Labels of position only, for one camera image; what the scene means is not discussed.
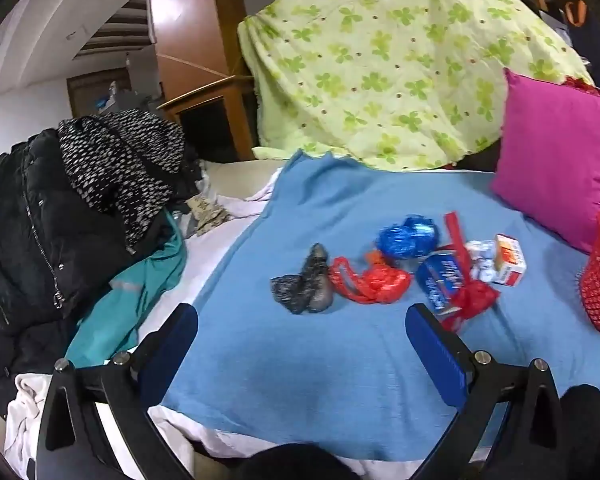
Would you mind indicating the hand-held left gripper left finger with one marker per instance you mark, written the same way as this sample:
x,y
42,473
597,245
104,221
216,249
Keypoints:
x,y
172,342

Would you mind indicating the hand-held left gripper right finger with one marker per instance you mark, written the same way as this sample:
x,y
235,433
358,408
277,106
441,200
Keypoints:
x,y
434,355

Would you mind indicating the blue packet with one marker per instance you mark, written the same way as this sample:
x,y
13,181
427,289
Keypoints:
x,y
437,275

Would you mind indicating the orange red plastic bag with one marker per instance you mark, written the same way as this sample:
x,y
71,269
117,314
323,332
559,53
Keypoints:
x,y
380,282

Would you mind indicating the blue plastic bag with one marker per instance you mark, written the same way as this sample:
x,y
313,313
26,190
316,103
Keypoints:
x,y
405,237

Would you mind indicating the small orange white box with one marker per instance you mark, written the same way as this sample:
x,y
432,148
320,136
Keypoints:
x,y
510,260

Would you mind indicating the black plastic bag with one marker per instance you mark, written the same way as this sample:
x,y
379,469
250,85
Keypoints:
x,y
310,285

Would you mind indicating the teal garment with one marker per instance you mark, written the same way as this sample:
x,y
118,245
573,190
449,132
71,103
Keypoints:
x,y
130,295

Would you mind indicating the blue blanket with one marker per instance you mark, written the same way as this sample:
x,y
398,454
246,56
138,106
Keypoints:
x,y
305,370

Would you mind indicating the beige patterned cloth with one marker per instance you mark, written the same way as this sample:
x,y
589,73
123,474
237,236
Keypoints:
x,y
207,212

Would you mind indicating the black puffer jacket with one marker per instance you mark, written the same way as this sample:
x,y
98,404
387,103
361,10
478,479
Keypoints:
x,y
30,240

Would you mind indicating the black white speckled garment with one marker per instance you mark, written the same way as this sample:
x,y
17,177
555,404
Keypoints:
x,y
110,170

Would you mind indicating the wooden glass cabinet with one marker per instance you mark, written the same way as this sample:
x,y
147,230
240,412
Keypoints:
x,y
205,125

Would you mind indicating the pink pillow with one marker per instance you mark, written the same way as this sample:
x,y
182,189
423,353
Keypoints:
x,y
555,160

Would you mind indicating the brown wooden door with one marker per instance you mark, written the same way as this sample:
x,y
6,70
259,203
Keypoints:
x,y
87,95

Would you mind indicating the green clover print quilt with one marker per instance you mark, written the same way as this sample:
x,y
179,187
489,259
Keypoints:
x,y
380,60

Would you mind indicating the shiny red filled bag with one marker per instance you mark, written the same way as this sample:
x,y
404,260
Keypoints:
x,y
580,84

